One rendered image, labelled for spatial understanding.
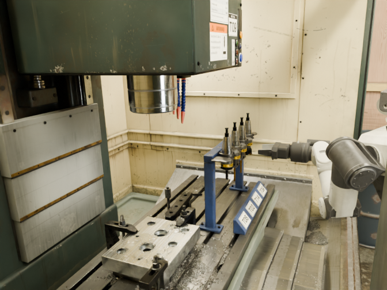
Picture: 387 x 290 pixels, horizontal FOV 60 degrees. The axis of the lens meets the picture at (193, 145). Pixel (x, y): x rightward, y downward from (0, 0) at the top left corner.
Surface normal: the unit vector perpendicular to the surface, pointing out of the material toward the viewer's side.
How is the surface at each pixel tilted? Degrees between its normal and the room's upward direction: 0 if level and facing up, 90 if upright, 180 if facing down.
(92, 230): 90
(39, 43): 90
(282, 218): 24
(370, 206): 90
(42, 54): 90
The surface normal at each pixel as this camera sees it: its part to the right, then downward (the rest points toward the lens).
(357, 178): 0.14, 0.62
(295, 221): -0.19, -0.77
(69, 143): 0.93, 0.06
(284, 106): -0.40, 0.26
